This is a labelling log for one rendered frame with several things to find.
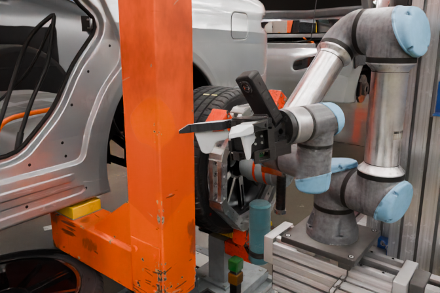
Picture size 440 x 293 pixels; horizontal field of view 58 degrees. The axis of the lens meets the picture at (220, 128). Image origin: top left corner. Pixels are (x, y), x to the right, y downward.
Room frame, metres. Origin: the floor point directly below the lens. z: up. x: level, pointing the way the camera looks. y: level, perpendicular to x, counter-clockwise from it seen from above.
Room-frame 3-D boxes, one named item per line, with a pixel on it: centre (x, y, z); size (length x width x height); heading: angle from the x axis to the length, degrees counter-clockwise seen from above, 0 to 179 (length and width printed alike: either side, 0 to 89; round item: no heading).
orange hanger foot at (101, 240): (1.45, 0.46, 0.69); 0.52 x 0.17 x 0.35; 52
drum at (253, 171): (1.62, -0.20, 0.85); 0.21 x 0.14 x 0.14; 52
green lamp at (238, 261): (1.21, -0.05, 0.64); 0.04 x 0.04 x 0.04; 52
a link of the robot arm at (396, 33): (0.98, -0.42, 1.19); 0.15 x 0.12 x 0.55; 37
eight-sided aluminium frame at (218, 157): (1.67, -0.15, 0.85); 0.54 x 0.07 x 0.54; 142
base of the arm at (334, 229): (1.09, -0.34, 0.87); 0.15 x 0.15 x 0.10
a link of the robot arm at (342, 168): (1.09, -0.34, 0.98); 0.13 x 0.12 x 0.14; 37
